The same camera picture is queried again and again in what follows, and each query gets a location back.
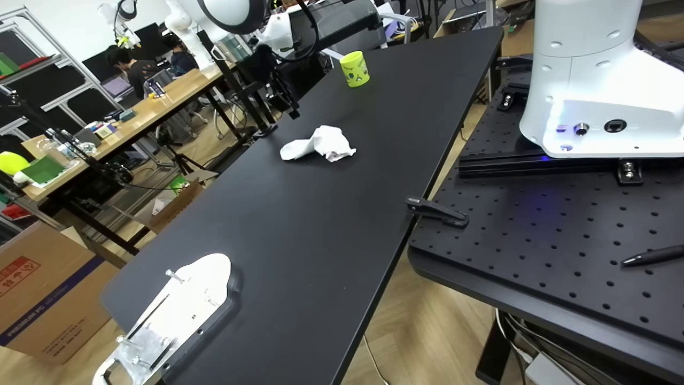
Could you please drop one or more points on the black pen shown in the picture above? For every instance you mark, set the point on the black pen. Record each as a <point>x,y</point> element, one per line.
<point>652,256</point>

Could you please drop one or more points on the yellow-green cup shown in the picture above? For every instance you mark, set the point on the yellow-green cup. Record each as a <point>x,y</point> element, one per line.
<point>355,69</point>

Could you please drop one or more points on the green flat pad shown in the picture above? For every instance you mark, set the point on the green flat pad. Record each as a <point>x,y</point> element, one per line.
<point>42,171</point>

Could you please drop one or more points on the yellow-green object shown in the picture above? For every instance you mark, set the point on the yellow-green object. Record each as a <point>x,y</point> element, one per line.
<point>11,164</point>

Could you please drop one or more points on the brown cardboard box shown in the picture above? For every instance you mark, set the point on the brown cardboard box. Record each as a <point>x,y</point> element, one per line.
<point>42,300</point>

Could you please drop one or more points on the wooden desk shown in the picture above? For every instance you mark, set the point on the wooden desk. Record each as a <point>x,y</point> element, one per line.
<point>134,118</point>

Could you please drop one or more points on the black perforated breadboard table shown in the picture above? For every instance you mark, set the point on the black perforated breadboard table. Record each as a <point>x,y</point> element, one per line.
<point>557,243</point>

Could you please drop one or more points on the white cloth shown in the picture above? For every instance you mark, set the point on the white cloth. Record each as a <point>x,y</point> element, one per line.
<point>322,143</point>

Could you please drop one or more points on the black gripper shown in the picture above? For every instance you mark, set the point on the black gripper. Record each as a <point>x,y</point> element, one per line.
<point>257,64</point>

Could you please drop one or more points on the seated person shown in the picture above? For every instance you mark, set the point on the seated person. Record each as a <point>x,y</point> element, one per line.
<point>131,71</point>

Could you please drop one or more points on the black metal frame stand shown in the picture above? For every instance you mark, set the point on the black metal frame stand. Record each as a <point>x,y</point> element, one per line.
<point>241,107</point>

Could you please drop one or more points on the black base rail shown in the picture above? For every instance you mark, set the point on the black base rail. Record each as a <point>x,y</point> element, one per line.
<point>513,165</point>

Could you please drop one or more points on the grey metal shelf frame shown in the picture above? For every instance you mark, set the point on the grey metal shelf frame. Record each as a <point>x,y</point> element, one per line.
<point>42,78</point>

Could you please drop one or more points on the metal mounting bolt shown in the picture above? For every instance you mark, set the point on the metal mounting bolt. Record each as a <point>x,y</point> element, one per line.
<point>628,171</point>

